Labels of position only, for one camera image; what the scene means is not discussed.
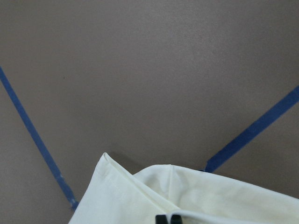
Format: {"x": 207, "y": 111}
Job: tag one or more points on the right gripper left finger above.
{"x": 161, "y": 219}

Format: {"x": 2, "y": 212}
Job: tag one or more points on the cream long-sleeve cat shirt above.
{"x": 115, "y": 196}

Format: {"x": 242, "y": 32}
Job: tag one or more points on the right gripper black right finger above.
{"x": 176, "y": 219}

